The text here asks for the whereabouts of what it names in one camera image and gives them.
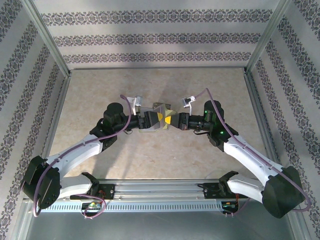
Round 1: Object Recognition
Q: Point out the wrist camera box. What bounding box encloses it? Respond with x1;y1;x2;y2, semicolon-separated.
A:
181;95;196;116
126;94;144;116

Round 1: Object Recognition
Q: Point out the green card holder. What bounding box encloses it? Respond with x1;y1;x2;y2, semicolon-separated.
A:
138;106;173;133

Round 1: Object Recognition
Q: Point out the aluminium frame post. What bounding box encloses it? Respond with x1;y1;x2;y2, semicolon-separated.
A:
21;0;72;78
243;0;293;75

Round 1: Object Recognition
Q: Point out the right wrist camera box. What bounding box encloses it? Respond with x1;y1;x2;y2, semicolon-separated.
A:
181;95;196;116

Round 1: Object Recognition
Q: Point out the grey slotted cable duct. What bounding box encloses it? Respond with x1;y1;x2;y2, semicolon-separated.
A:
39;201;241;213

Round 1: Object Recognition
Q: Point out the aluminium mounting rail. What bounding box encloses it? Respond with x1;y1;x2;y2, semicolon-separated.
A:
23;178;295;201

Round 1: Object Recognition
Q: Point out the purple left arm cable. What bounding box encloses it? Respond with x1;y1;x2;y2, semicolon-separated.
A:
32;93;132;220

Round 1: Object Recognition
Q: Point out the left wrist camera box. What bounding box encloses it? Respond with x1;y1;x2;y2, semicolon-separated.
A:
126;94;144;116

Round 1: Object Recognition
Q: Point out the aluminium side rail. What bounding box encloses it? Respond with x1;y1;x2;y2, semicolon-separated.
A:
243;69;286;181
33;72;72;182

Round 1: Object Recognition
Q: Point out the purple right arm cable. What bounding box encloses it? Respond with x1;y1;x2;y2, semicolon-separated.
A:
193;87;312;218

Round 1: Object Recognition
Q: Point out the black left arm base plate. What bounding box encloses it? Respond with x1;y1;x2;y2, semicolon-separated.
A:
69;183;116;201

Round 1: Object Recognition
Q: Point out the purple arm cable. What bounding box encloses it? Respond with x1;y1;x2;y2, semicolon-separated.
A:
32;93;132;220
193;87;312;218

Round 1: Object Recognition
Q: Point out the grey metal front panel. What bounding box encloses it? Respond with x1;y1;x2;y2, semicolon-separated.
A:
11;199;310;240

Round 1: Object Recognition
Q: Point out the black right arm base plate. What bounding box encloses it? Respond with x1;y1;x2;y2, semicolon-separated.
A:
202;182;250;200

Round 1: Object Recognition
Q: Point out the aluminium back rail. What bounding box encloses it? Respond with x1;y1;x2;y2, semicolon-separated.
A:
69;65;247;71

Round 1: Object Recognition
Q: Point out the small controller board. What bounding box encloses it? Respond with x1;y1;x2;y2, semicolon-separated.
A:
221;201;240;211
81;201;103;211

